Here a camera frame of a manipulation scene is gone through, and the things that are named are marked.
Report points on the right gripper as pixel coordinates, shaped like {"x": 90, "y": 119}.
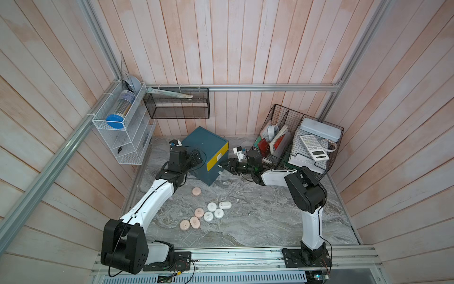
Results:
{"x": 233, "y": 164}

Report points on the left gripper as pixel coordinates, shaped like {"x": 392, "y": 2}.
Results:
{"x": 190, "y": 156}

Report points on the yellow top drawer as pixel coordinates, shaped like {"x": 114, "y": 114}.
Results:
{"x": 217, "y": 157}

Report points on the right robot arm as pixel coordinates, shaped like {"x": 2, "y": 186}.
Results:
{"x": 308, "y": 194}

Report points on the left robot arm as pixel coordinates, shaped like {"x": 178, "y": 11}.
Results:
{"x": 124, "y": 244}

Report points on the teal drawer cabinet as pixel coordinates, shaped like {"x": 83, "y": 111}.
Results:
{"x": 208, "y": 144}

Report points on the pink round earphone case far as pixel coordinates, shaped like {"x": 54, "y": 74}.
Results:
{"x": 196, "y": 191}

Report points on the pink round earphone case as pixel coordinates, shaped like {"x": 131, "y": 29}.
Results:
{"x": 184, "y": 225}
{"x": 196, "y": 191}
{"x": 195, "y": 222}
{"x": 199, "y": 212}

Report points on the white oval earphone case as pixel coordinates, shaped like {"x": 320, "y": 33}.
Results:
{"x": 225, "y": 205}

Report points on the pink round earphone case middle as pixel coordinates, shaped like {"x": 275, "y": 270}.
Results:
{"x": 199, "y": 212}

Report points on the white round earphone case top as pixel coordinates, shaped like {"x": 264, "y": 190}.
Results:
{"x": 212, "y": 207}

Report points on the white round earphone case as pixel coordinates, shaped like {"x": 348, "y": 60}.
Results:
{"x": 219, "y": 213}
{"x": 212, "y": 207}
{"x": 208, "y": 216}

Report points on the white round earphone case right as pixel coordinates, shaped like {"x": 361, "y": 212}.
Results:
{"x": 219, "y": 213}

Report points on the white round earphone case left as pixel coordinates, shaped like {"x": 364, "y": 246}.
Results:
{"x": 208, "y": 216}

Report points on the pink round earphone case lower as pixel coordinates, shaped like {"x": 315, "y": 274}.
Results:
{"x": 195, "y": 222}

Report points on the pink round earphone case leftmost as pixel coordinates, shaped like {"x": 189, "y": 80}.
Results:
{"x": 184, "y": 225}

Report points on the white calculator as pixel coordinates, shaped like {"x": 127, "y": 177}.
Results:
{"x": 312, "y": 145}

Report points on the ruler in mesh basket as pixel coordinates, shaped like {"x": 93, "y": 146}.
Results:
{"x": 171, "y": 94}

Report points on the blue capped clear tube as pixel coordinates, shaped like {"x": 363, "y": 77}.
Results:
{"x": 121, "y": 108}

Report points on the white pencil case box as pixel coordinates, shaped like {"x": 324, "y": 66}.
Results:
{"x": 321, "y": 129}

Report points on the grey round disc on shelf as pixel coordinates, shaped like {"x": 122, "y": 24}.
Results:
{"x": 132, "y": 84}

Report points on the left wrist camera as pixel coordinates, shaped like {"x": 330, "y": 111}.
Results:
{"x": 175, "y": 143}

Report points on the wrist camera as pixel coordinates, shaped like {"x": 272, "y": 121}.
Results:
{"x": 175, "y": 143}
{"x": 240, "y": 153}

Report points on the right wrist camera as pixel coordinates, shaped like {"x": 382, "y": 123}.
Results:
{"x": 240, "y": 153}

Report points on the black wire desk organizer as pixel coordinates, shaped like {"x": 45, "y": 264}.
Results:
{"x": 281, "y": 116}

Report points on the black mesh wall basket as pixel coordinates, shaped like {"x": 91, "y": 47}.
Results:
{"x": 161, "y": 107}

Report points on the white wire wall shelf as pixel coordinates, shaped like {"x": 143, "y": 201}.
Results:
{"x": 124, "y": 124}

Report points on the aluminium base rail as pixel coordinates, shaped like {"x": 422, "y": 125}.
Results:
{"x": 254, "y": 265}

